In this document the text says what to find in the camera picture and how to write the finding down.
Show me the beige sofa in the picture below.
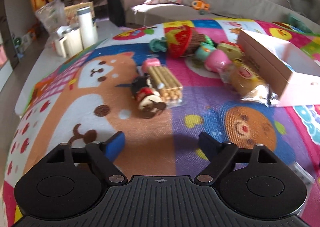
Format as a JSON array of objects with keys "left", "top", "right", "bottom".
[{"left": 120, "top": 0, "right": 320, "bottom": 35}]

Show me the small green toy cup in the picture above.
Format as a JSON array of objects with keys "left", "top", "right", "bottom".
[{"left": 195, "top": 43, "right": 217, "bottom": 62}]

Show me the teal plastic toy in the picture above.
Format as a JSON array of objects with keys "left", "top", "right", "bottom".
[{"left": 149, "top": 37, "right": 167, "bottom": 54}]

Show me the wrapped bread packet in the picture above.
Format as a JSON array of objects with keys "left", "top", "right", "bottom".
[{"left": 229, "top": 63, "right": 279, "bottom": 107}]

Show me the colourful printed play mat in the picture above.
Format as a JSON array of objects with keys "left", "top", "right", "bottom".
[{"left": 0, "top": 18, "right": 320, "bottom": 227}]

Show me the pink toy cup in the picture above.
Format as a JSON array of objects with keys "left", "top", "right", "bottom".
[{"left": 204, "top": 49, "right": 232, "bottom": 72}]

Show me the orange fish plush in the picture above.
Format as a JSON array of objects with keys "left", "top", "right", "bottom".
[{"left": 191, "top": 0, "right": 210, "bottom": 12}]

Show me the pink cardboard box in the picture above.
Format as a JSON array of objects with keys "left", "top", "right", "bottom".
[{"left": 236, "top": 29, "right": 320, "bottom": 107}]

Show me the clear plastic bag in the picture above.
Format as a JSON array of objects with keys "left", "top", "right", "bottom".
[{"left": 35, "top": 0, "right": 67, "bottom": 34}]

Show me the biscuit stick packet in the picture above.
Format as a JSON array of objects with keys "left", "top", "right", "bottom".
[{"left": 142, "top": 58, "right": 184, "bottom": 106}]

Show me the orange plush toy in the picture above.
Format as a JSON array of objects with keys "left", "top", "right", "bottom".
[{"left": 30, "top": 0, "right": 54, "bottom": 12}]

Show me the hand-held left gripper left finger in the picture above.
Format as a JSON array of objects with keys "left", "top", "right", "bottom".
[{"left": 46, "top": 131, "right": 128, "bottom": 185}]

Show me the mouse plush toy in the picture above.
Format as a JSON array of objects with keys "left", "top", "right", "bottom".
[{"left": 130, "top": 75, "right": 167, "bottom": 119}]

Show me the white cup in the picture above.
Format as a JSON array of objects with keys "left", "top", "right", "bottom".
[{"left": 54, "top": 37, "right": 68, "bottom": 58}]

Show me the white thermos bottle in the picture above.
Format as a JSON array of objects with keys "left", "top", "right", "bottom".
[{"left": 77, "top": 6, "right": 99, "bottom": 49}]

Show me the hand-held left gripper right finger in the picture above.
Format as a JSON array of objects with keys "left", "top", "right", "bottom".
[{"left": 195, "top": 131, "right": 277, "bottom": 186}]

